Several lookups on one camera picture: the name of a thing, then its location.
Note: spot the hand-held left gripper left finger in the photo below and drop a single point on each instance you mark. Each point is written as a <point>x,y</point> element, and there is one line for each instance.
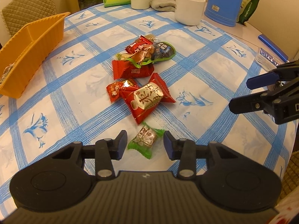
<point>122,144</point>

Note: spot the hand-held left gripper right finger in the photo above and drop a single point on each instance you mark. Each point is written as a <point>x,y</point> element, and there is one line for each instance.
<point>168,145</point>

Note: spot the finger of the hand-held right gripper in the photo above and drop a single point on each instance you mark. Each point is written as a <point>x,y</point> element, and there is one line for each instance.
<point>261,79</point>
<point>245,103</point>

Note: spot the green candy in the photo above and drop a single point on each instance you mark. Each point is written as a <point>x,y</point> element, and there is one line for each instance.
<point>146,137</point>

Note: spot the small red white-print candy packet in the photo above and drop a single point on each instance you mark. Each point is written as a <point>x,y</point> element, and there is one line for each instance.
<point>115,89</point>

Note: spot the plain red snack packet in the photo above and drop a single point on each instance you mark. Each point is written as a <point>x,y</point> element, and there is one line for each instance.
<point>123,71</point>

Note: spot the clear green-edged snack packet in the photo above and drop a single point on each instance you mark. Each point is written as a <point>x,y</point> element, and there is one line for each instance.
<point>140,57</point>

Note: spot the dark blue green-edged snack packet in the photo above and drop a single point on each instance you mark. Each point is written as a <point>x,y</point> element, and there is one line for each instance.
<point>163,50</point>

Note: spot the red brown snack packet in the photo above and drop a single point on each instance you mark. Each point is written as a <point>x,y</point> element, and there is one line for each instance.
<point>137,45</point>

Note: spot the clear packet with brown snack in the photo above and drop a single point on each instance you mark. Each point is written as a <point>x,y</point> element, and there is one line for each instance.
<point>149,37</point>

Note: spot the orange plastic tray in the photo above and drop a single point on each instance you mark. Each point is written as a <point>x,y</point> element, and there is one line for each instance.
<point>35,35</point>

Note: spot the clear blue-print plastic packet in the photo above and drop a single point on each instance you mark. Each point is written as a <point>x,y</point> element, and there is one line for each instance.
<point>266,58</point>

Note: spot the blue flat box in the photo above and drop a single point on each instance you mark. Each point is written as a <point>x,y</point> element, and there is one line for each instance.
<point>272,45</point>

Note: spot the large red gold-label snack packet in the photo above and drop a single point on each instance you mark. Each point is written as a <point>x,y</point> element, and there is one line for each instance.
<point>144,98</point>

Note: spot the blue checked tablecloth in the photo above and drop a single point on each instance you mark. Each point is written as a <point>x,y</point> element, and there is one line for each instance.
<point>210,58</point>

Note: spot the woven seat mat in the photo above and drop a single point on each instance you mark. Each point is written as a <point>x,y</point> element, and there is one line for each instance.
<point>292,175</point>

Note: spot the green printed bag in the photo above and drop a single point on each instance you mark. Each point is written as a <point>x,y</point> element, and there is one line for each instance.
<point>251,2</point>

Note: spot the blue thermos jug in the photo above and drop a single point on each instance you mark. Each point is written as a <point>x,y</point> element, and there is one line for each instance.
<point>224,2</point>

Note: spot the white mug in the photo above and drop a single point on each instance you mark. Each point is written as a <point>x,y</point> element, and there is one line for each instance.
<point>189,9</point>

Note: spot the red white patterned cloth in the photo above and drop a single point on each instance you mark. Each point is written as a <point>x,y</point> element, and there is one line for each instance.
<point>287,212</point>

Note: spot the grey cloth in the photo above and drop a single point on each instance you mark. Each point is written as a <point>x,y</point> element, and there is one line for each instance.
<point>163,2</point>

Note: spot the quilted beige chair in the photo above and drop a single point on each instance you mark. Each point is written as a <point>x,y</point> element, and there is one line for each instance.
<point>28,7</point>

